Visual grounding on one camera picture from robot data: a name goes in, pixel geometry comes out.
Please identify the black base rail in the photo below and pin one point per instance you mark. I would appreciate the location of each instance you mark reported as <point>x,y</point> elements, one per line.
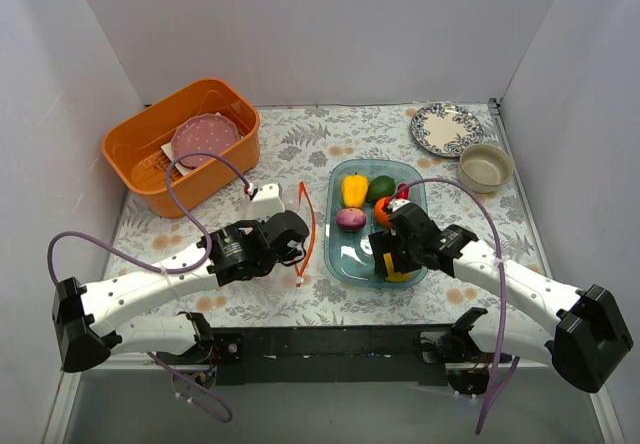
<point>330,354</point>

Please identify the beige ceramic bowl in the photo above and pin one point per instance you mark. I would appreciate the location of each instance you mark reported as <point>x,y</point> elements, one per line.
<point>484,168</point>

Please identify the teal glass tray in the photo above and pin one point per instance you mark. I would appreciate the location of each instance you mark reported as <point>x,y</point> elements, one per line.
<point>348,255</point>

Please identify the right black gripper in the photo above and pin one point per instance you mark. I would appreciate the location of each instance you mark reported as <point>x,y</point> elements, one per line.
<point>392,250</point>

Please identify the purple onion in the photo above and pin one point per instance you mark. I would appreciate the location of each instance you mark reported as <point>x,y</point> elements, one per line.
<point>350,219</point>

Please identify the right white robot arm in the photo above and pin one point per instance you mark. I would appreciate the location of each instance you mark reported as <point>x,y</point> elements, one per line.
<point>581,333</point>

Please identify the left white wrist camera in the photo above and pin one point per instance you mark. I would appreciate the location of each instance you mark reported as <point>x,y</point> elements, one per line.
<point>266,202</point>

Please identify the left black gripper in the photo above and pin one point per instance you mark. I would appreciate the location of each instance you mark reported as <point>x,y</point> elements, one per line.
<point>291,231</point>

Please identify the pink dotted plate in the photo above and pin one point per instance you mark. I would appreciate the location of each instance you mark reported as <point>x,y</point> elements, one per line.
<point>207,132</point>

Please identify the blue floral plate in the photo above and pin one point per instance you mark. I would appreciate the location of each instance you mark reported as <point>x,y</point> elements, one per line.
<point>446,129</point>

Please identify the clear zip top bag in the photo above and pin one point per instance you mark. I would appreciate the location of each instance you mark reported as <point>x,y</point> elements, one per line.
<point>290,235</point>

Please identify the floral table mat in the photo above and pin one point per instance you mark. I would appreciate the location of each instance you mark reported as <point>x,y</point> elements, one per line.
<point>304,145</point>

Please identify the yellow lemon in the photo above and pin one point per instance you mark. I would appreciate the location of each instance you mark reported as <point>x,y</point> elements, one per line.
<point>391,274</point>

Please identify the white card in bin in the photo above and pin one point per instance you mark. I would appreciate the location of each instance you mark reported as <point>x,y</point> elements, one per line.
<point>168,152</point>

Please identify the yellow bell pepper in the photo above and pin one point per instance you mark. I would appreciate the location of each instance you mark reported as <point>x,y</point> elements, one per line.
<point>354,190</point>

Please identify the orange plastic bin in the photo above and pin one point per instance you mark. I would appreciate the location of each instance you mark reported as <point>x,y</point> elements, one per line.
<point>135,148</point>

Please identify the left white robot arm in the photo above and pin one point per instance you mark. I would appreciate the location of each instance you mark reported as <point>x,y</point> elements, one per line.
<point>97,320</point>

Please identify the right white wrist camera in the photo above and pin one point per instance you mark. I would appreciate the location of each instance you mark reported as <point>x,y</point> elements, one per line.
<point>395,204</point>

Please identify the orange fruit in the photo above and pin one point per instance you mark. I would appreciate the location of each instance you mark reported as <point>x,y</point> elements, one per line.
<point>380,211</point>

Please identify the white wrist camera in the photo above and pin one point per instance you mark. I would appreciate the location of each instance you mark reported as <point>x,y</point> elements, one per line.
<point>266,202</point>
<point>395,204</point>

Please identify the red chili pepper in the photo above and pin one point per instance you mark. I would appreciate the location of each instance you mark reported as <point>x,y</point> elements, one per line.
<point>402,191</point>

